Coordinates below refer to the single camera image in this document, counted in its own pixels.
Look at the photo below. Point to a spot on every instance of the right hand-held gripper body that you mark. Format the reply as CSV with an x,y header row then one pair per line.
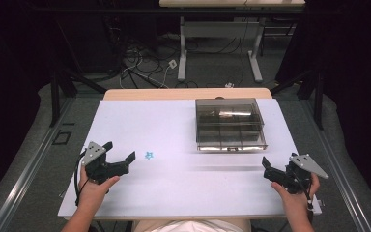
x,y
307,164

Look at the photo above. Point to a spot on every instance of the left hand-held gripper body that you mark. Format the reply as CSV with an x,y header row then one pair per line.
x,y
93,153

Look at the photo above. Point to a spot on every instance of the small blue star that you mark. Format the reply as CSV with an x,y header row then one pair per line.
x,y
148,155

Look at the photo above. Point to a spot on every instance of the clear plastic compartment box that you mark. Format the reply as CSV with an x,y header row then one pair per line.
x,y
230,129

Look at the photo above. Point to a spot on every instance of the person's right hand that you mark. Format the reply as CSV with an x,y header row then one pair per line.
x,y
296,201

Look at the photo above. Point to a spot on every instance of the person's left hand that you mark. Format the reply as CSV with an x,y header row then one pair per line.
x,y
91,193

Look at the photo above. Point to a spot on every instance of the white board table cover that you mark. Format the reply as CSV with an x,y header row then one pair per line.
x,y
174,187

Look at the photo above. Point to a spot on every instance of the black metal stand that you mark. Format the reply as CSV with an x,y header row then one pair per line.
x,y
55,96
318,96

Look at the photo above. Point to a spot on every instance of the grey power strip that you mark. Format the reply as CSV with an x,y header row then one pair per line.
x,y
149,80

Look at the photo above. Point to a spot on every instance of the light wooden table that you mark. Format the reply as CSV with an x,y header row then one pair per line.
x,y
174,94

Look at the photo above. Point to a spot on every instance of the person's white clothed torso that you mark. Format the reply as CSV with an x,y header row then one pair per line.
x,y
199,227

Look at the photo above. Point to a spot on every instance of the dark curtain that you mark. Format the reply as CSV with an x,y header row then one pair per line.
x,y
357,80
9,80

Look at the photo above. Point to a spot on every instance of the small white plug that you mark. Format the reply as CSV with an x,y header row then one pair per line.
x,y
229,85

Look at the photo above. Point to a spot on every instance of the white plug adapter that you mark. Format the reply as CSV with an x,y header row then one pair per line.
x,y
172,63

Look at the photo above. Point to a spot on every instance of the white-legged background desk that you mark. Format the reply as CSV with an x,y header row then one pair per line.
x,y
219,29

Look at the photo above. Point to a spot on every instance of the aluminium floor rail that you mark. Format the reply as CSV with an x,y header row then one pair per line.
x,y
344,180
22,182

